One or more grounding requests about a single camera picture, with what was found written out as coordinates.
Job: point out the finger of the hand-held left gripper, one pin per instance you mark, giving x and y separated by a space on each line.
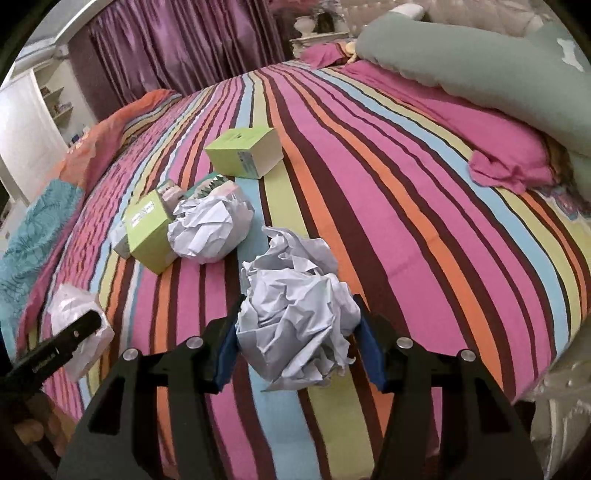
60 340

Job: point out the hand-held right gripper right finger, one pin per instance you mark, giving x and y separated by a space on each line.
371 353

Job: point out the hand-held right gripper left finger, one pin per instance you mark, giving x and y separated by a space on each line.
225 356

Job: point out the white plastic bag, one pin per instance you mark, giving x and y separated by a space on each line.
78 318

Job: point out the white paper ball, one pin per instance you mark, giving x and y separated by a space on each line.
207 230
300 251
295 323

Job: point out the green white tissue pack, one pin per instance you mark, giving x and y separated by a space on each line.
210 184

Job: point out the small white packet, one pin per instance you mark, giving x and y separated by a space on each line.
168 191

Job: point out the orange and teal quilt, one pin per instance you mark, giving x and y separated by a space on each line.
41 230

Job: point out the colourful striped bedsheet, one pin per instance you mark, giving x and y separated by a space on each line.
392 207

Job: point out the white shelf cabinet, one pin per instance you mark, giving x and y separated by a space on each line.
27 124

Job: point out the large pink pillow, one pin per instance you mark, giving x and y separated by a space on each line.
485 138

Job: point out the small pink pillow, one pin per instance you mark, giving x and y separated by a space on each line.
325 55

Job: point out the yellow plush toy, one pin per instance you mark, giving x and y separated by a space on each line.
353 50

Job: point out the long grey-green pillow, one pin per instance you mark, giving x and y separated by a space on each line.
461 60

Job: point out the purple curtain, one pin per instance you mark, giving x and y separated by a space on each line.
184 46

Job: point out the white ornate nightstand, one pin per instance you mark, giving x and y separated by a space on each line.
318 41

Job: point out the white vase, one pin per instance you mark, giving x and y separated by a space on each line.
304 25

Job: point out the tufted cream headboard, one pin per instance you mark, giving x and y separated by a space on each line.
461 11

